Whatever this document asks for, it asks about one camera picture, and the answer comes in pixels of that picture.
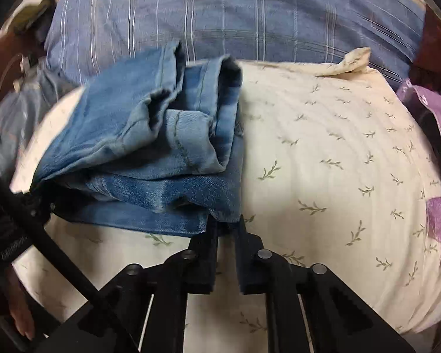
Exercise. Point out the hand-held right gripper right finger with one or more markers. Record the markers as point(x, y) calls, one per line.
point(251, 264)

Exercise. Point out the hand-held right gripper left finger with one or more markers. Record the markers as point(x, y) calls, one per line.
point(200, 264)

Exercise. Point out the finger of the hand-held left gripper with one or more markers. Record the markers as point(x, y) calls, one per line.
point(40, 206)

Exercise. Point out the blue denim pants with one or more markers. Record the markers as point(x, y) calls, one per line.
point(132, 147)

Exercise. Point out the person's left hand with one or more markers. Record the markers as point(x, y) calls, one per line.
point(22, 320)

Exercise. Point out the grey-blue cloth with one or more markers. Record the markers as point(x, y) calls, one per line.
point(18, 117)

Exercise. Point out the cream leaf-print pillow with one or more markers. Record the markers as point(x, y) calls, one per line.
point(334, 154)

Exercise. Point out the dark olive object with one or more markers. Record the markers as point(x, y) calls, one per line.
point(36, 14)

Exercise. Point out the purple floral cloth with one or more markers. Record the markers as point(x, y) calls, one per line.
point(419, 99)

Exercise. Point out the blue striped pillow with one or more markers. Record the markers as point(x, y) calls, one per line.
point(242, 14)

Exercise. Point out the dark red cloth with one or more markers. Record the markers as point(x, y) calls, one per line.
point(430, 55)

